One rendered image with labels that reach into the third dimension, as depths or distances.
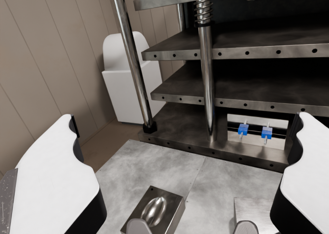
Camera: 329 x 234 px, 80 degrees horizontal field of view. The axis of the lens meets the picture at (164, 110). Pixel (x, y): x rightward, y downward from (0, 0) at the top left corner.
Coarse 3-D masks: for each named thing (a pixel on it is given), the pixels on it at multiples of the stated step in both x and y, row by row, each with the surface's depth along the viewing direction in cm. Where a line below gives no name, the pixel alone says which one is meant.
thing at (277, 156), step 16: (160, 112) 150; (176, 112) 146; (192, 112) 142; (224, 112) 135; (160, 128) 131; (176, 128) 128; (192, 128) 125; (224, 128) 120; (288, 128) 110; (160, 144) 126; (176, 144) 118; (192, 144) 112; (208, 144) 110; (224, 144) 107; (240, 144) 105; (288, 144) 100; (240, 160) 101; (256, 160) 97; (272, 160) 93
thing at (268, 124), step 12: (228, 120) 103; (240, 120) 100; (252, 120) 97; (264, 120) 94; (276, 120) 91; (288, 120) 88; (228, 132) 107; (252, 132) 100; (276, 132) 94; (264, 144) 100; (276, 144) 97
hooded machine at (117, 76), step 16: (112, 48) 244; (144, 48) 260; (112, 64) 251; (128, 64) 241; (144, 64) 257; (112, 80) 259; (128, 80) 248; (144, 80) 258; (160, 80) 299; (112, 96) 274; (128, 96) 262; (128, 112) 277
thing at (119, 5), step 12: (120, 0) 93; (120, 12) 95; (180, 12) 148; (120, 24) 98; (180, 24) 153; (132, 36) 102; (132, 48) 104; (132, 60) 106; (132, 72) 110; (144, 84) 116; (144, 96) 117; (144, 108) 121; (144, 120) 126; (144, 132) 130
